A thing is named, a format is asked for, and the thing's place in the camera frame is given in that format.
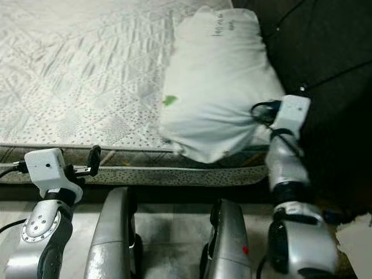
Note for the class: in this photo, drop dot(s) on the silver robot left leg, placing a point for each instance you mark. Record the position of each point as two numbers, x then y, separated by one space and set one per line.
113 232

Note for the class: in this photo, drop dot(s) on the white quilted mattress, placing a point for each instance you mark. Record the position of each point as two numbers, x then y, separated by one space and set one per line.
81 70

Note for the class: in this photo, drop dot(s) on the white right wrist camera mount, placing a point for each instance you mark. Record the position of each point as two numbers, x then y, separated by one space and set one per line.
293 113

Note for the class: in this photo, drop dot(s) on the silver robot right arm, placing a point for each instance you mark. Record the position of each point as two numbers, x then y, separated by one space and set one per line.
290 168

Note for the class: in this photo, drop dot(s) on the white pillow green mark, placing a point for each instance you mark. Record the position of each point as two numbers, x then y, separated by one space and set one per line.
215 87

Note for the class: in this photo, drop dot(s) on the silver robot leg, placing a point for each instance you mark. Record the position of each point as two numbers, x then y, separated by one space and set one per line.
226 244
113 232

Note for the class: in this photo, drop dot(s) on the white crumpled paper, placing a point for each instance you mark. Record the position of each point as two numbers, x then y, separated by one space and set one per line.
354 244

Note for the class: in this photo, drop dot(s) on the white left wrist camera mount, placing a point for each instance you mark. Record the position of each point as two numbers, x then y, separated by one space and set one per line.
49 168

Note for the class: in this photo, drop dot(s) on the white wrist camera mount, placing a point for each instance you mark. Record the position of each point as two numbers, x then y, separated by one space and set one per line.
293 113
49 168

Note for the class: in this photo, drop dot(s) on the silver robot right leg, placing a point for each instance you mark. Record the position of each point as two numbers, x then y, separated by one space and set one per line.
226 244

